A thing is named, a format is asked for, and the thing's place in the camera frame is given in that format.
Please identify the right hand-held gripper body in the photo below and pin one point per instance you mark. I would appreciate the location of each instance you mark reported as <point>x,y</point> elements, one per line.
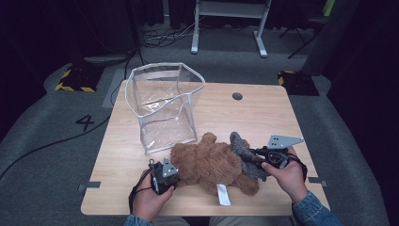
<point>279,142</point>

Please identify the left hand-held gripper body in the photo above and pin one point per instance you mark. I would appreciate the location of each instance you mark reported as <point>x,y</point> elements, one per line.
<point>164,179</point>

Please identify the grey fuzzy knit garment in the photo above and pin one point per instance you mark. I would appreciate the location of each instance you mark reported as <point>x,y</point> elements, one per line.
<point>238,144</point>

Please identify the brown teddy bear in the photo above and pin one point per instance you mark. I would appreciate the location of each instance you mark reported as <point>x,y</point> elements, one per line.
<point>207,163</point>

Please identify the clear plastic bag grey trim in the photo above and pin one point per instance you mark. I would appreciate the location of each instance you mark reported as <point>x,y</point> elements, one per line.
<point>163,106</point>

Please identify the person's left hand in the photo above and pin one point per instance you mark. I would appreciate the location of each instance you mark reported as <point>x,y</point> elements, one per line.
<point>147,204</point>

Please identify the person's right hand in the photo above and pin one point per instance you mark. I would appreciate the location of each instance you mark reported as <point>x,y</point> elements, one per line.
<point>293,180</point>

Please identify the grey tape strip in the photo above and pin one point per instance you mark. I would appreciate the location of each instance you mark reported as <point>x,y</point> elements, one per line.
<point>89,185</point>
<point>317,181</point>

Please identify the person's right leg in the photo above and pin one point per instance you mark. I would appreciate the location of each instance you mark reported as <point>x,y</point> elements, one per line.
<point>238,221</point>

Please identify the black yellow striped base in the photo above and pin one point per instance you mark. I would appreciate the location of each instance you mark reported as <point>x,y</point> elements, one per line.
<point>80,80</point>
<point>298,83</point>

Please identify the black tripod stand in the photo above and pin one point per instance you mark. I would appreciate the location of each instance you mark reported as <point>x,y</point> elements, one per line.
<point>302,44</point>

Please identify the dark grey curtain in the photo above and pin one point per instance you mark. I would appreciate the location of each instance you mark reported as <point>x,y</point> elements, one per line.
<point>329,40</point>

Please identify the grey flat stand base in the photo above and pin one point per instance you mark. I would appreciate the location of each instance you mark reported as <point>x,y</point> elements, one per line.
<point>106,59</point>

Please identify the green object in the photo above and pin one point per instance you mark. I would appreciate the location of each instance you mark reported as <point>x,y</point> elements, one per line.
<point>328,8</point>

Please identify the white desk frame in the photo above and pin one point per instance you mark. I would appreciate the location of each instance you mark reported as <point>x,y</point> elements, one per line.
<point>230,9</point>

